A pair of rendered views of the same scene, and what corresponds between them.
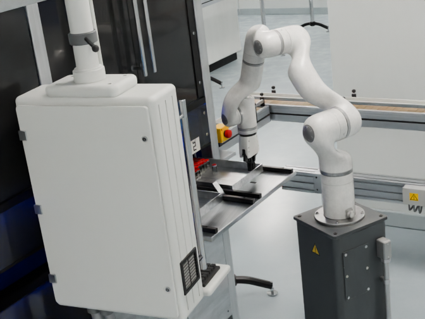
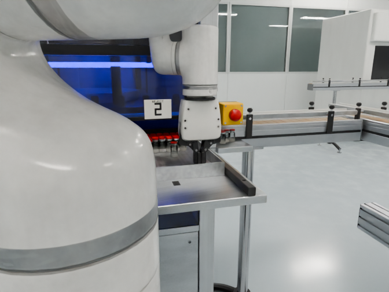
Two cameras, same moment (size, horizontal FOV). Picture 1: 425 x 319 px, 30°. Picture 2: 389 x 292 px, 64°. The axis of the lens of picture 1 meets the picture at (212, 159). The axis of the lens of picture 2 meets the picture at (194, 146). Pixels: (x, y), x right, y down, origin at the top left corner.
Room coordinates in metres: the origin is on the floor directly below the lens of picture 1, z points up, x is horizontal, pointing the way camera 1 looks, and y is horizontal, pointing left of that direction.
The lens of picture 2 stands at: (2.66, -0.65, 1.15)
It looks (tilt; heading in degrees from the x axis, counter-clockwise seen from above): 14 degrees down; 41
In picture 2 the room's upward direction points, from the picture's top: straight up
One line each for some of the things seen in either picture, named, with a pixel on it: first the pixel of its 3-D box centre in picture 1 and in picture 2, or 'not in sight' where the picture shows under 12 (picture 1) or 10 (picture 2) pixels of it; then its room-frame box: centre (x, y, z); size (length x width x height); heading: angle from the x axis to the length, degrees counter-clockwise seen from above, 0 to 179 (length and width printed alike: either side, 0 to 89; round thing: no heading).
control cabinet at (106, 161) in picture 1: (111, 197); not in sight; (2.39, 0.34, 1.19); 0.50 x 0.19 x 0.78; 64
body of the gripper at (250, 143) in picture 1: (248, 143); (199, 116); (3.23, -0.16, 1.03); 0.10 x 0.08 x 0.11; 146
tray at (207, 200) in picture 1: (170, 204); not in sight; (2.98, 0.19, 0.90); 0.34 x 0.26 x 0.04; 55
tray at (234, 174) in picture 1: (214, 174); (163, 154); (3.26, 0.00, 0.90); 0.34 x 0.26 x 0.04; 55
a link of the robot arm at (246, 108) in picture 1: (245, 111); (198, 55); (3.23, -0.16, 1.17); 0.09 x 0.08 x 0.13; 121
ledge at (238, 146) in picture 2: (216, 156); (228, 145); (3.57, -0.02, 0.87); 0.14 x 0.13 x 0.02; 55
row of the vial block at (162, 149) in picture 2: (197, 170); (158, 145); (3.31, 0.07, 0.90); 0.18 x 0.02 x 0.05; 145
